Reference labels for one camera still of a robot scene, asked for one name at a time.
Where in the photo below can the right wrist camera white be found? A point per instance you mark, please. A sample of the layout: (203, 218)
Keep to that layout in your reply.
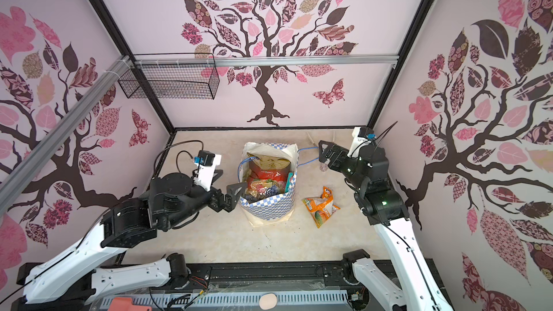
(360, 136)

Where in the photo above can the aluminium crossbar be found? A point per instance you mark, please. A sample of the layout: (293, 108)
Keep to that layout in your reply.
(269, 61)
(14, 185)

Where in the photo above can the teal item in bag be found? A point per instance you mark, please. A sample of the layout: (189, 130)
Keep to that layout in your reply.
(289, 181)

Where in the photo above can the red object at bottom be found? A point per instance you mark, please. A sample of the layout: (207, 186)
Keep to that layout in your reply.
(126, 304)

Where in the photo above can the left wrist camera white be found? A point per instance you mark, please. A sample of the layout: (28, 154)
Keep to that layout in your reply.
(206, 163)

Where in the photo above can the white slotted cable duct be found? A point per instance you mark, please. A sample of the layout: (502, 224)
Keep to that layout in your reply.
(240, 300)

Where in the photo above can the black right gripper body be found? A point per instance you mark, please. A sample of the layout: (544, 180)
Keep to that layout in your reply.
(341, 163)

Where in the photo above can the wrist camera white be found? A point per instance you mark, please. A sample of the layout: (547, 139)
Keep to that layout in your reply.
(360, 136)
(206, 163)

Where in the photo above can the round beige sticker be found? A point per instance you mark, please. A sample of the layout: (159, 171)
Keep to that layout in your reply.
(268, 301)

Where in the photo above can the aluminium crossbar back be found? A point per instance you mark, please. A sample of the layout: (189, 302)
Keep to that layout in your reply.
(269, 61)

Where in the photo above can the black wire mesh basket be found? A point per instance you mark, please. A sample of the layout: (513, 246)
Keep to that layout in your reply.
(171, 76)

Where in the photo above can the blue checkered paper bag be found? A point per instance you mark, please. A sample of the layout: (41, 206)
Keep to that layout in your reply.
(276, 209)

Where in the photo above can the red gold fruit snack bag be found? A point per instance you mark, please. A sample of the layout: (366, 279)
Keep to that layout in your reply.
(266, 177)

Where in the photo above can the orange snack packet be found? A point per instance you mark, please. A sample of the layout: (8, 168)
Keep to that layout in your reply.
(321, 208)

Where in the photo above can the metal tongs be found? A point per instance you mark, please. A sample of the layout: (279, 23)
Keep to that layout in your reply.
(313, 139)

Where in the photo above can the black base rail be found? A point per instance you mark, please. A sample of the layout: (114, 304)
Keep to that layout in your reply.
(330, 272)

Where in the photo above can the aluminium crossbar left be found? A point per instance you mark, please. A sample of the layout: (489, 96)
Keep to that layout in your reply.
(14, 185)

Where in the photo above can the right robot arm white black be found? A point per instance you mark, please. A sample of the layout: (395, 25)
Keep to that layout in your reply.
(365, 169)

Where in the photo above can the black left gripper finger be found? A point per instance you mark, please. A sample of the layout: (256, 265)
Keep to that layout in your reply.
(233, 194)
(217, 174)

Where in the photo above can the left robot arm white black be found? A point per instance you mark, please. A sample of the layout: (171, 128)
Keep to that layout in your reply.
(75, 278)

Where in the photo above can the black metal frame post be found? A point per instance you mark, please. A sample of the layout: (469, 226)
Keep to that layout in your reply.
(121, 44)

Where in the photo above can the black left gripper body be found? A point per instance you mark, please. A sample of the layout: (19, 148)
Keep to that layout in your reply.
(214, 199)

